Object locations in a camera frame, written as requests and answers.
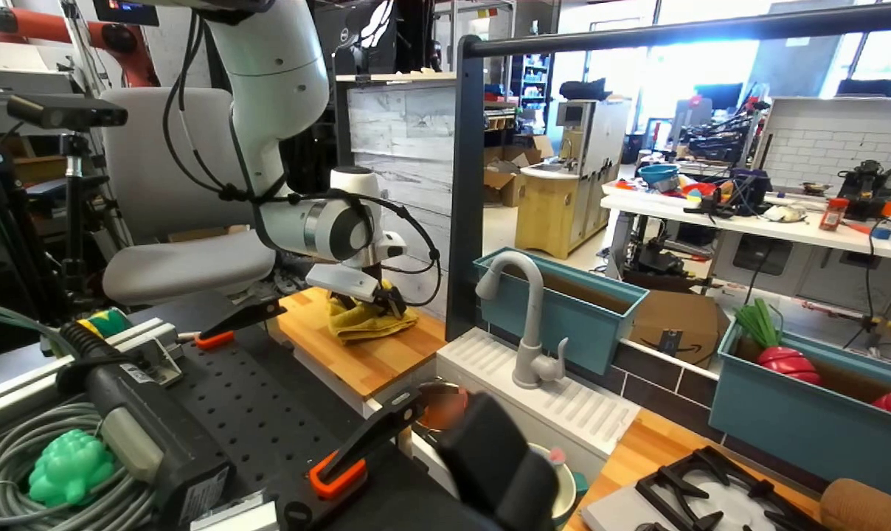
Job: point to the whitewashed wood backsplash panel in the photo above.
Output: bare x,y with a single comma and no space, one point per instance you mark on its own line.
404,136

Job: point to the green plush vegetable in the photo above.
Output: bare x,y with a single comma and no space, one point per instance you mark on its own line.
758,324

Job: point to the orange black clamp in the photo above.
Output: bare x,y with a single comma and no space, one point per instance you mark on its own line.
341,470

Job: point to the wooden stove counter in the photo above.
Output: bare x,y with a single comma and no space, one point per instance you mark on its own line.
655,440

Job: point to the grey office chair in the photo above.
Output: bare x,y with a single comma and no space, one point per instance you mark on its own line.
180,234

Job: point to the brown cylindrical object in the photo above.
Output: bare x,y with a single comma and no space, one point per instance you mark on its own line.
853,505

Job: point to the toy stove top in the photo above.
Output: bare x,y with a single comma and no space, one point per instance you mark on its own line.
704,492

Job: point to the black perforated board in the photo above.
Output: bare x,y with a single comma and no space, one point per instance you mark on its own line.
275,421

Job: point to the yellow towel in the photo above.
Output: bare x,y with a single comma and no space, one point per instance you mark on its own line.
360,324

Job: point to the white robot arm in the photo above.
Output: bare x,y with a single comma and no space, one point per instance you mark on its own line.
279,91

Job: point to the white background workbench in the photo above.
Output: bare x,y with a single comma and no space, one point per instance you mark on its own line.
630,206

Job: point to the white teal bowl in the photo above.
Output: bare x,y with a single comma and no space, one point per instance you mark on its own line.
567,488

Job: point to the orange plush toy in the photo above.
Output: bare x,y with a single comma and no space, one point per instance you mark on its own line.
441,409

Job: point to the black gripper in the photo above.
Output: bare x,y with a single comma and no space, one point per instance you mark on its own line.
385,293

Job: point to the teal planter box right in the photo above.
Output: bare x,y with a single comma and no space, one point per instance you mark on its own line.
831,430

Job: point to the small orange clamp handle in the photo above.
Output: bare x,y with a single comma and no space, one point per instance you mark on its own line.
213,342

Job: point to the green turtle toy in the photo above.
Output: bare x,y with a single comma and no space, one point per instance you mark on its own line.
68,468

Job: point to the white toy sink unit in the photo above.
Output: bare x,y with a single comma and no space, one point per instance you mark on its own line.
584,424

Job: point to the red plush vegetable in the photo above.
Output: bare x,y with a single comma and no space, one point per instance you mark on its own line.
788,362

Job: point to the wooden cabinet in background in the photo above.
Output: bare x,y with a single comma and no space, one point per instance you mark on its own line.
559,210

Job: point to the black metal frame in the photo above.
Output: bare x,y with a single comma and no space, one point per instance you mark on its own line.
466,172

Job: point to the grey toy faucet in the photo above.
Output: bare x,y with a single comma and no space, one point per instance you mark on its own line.
533,368

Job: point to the black camera on tripod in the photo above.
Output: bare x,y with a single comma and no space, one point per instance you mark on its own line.
55,287

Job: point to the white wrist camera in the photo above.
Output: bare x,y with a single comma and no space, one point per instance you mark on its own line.
342,283

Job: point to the wooden butcher block counter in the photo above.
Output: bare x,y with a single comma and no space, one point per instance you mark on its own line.
365,372

